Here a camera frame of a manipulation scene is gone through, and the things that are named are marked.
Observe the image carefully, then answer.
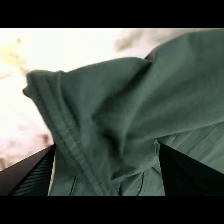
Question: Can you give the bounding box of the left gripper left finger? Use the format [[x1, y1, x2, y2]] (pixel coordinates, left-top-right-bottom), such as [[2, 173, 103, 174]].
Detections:
[[0, 143, 57, 197]]

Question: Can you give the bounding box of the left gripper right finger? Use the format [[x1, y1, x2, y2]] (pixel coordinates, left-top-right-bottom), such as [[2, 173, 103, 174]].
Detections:
[[156, 140, 224, 197]]

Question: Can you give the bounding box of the dark green shirt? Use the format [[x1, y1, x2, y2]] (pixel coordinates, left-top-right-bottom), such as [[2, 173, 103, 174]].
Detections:
[[22, 29, 224, 197]]

